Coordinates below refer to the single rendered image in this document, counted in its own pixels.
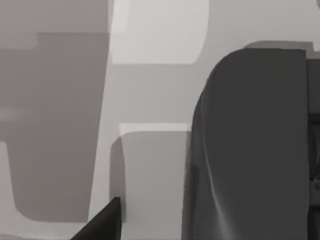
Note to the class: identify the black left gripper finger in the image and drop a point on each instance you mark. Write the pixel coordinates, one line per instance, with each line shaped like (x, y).
(107, 225)

